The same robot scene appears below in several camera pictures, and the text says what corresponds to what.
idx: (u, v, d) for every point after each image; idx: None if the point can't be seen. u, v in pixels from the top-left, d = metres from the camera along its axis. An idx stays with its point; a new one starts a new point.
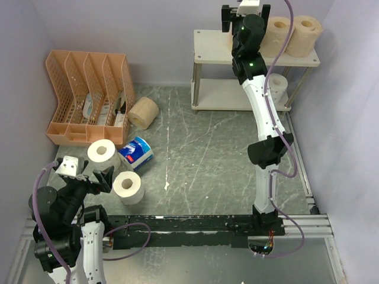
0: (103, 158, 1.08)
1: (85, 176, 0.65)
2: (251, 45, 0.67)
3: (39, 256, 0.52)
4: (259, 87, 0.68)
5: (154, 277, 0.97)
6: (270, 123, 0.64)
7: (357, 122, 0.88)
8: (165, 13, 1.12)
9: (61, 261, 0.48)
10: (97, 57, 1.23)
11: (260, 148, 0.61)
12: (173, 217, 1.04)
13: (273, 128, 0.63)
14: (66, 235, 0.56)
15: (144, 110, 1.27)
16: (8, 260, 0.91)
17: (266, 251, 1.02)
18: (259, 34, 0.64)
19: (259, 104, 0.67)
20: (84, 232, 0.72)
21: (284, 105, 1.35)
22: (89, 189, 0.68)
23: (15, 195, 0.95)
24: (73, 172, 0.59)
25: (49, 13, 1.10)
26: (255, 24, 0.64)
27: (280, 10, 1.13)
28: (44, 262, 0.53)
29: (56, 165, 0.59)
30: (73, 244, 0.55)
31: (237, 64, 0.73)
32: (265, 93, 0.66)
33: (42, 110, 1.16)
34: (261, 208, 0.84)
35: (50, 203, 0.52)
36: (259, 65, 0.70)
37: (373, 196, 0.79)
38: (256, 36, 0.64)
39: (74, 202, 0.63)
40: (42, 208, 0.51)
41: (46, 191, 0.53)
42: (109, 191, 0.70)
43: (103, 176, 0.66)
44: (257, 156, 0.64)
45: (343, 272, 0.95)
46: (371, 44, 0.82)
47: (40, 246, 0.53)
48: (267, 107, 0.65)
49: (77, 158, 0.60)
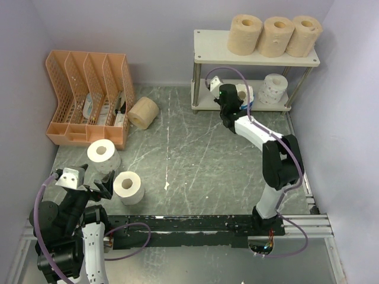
0: (104, 157, 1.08)
1: (86, 186, 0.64)
2: (231, 102, 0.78)
3: (42, 268, 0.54)
4: (246, 119, 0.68)
5: (155, 277, 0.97)
6: (265, 134, 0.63)
7: (356, 123, 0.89)
8: (166, 13, 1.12)
9: (64, 277, 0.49)
10: (98, 57, 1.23)
11: (269, 160, 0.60)
12: (173, 217, 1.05)
13: (269, 136, 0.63)
14: (69, 247, 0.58)
15: (144, 110, 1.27)
16: (8, 260, 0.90)
17: (266, 251, 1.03)
18: (233, 92, 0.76)
19: (249, 129, 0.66)
20: (85, 234, 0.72)
21: (285, 105, 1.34)
22: (89, 197, 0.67)
23: (16, 194, 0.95)
24: (73, 184, 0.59)
25: (48, 13, 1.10)
26: (230, 87, 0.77)
27: (280, 10, 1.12)
28: (48, 275, 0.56)
29: (56, 178, 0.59)
30: (76, 256, 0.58)
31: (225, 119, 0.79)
32: (250, 119, 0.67)
33: (43, 110, 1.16)
34: (263, 213, 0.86)
35: (51, 220, 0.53)
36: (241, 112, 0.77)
37: (372, 196, 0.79)
38: (230, 94, 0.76)
39: (76, 213, 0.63)
40: (44, 224, 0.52)
41: (47, 207, 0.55)
42: (110, 198, 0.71)
43: (104, 184, 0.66)
44: (271, 171, 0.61)
45: (343, 272, 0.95)
46: (371, 44, 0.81)
47: (43, 258, 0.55)
48: (256, 126, 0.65)
49: (77, 171, 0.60)
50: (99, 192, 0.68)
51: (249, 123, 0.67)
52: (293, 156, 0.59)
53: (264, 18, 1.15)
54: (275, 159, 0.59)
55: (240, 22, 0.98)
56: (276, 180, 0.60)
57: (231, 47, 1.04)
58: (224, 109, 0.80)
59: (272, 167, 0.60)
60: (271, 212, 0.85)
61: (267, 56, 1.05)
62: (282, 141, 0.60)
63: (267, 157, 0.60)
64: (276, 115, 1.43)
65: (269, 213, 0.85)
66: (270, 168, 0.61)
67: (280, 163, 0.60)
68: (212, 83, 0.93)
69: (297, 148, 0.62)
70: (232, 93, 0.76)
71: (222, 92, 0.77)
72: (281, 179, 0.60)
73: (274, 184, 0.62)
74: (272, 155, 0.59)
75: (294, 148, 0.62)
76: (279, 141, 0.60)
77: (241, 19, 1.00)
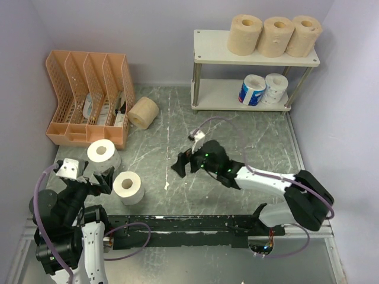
0: (103, 158, 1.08)
1: (85, 178, 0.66)
2: (223, 159, 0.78)
3: (41, 258, 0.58)
4: (246, 173, 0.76)
5: (155, 277, 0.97)
6: (277, 181, 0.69)
7: (356, 123, 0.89)
8: (166, 13, 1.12)
9: (63, 265, 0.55)
10: (98, 57, 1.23)
11: (299, 205, 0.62)
12: (173, 217, 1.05)
13: (282, 181, 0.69)
14: (68, 237, 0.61)
15: (144, 110, 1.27)
16: (8, 260, 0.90)
17: (266, 251, 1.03)
18: (219, 148, 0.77)
19: (256, 181, 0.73)
20: (84, 233, 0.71)
21: (285, 105, 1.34)
22: (89, 190, 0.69)
23: (15, 194, 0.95)
24: (73, 174, 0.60)
25: (48, 13, 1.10)
26: (214, 145, 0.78)
27: (280, 10, 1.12)
28: (47, 263, 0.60)
29: (56, 168, 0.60)
30: (74, 247, 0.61)
31: (222, 178, 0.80)
32: (253, 171, 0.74)
33: (43, 110, 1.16)
34: (269, 223, 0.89)
35: (51, 207, 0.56)
36: (234, 167, 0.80)
37: (372, 196, 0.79)
38: (221, 151, 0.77)
39: (74, 204, 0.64)
40: (44, 212, 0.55)
41: (47, 196, 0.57)
42: (109, 192, 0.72)
43: (103, 177, 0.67)
44: (303, 213, 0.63)
45: (343, 272, 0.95)
46: (371, 44, 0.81)
47: (41, 249, 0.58)
48: (262, 176, 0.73)
49: (77, 161, 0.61)
50: (99, 186, 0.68)
51: (251, 174, 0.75)
52: (312, 191, 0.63)
53: (264, 18, 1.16)
54: (302, 201, 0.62)
55: (240, 22, 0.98)
56: (311, 218, 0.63)
57: (231, 47, 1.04)
58: (218, 170, 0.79)
59: (304, 213, 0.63)
60: (274, 222, 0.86)
61: (267, 56, 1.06)
62: (298, 183, 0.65)
63: (297, 203, 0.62)
64: (276, 115, 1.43)
65: (273, 223, 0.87)
66: (302, 212, 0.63)
67: (307, 202, 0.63)
68: (197, 137, 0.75)
69: (311, 181, 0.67)
70: (221, 151, 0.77)
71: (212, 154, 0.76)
72: (314, 216, 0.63)
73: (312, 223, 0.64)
74: (299, 200, 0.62)
75: (309, 183, 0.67)
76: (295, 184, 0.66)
77: (241, 19, 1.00)
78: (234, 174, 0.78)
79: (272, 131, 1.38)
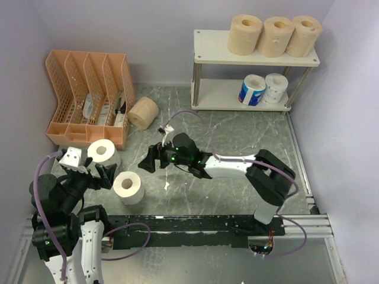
0: (104, 157, 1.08)
1: (87, 170, 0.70)
2: (193, 151, 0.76)
3: (37, 244, 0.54)
4: (214, 161, 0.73)
5: (155, 277, 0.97)
6: (240, 164, 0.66)
7: (356, 123, 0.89)
8: (166, 13, 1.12)
9: (60, 248, 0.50)
10: (98, 57, 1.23)
11: (263, 183, 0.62)
12: (173, 217, 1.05)
13: (245, 163, 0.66)
14: (64, 222, 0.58)
15: (144, 110, 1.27)
16: (8, 260, 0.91)
17: (266, 251, 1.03)
18: (189, 141, 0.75)
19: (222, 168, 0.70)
20: (84, 231, 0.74)
21: (285, 105, 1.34)
22: (89, 183, 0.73)
23: (15, 194, 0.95)
24: (76, 162, 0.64)
25: (48, 13, 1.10)
26: (182, 138, 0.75)
27: (280, 10, 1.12)
28: (42, 251, 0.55)
29: (60, 155, 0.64)
30: (70, 231, 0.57)
31: (193, 170, 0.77)
32: (218, 160, 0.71)
33: (42, 110, 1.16)
34: (265, 220, 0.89)
35: (50, 190, 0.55)
36: (204, 157, 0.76)
37: (372, 196, 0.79)
38: (190, 144, 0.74)
39: (74, 193, 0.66)
40: (42, 193, 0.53)
41: (47, 178, 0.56)
42: (109, 187, 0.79)
43: (104, 170, 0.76)
44: (267, 191, 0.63)
45: (343, 272, 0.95)
46: (372, 44, 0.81)
47: (38, 235, 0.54)
48: (228, 161, 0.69)
49: (80, 150, 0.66)
50: (99, 179, 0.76)
51: (218, 162, 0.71)
52: (275, 168, 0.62)
53: (264, 18, 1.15)
54: (265, 179, 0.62)
55: (240, 22, 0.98)
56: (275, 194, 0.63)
57: (231, 47, 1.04)
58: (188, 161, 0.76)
59: (266, 190, 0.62)
60: (269, 216, 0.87)
61: (267, 56, 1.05)
62: (259, 161, 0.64)
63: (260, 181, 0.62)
64: (276, 115, 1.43)
65: (269, 218, 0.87)
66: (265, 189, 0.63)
67: (269, 180, 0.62)
68: (167, 129, 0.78)
69: (272, 157, 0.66)
70: (191, 144, 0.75)
71: (182, 148, 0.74)
72: (280, 193, 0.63)
73: (278, 200, 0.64)
74: (261, 178, 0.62)
75: (270, 160, 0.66)
76: (256, 163, 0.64)
77: (241, 19, 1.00)
78: (204, 164, 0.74)
79: (272, 131, 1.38)
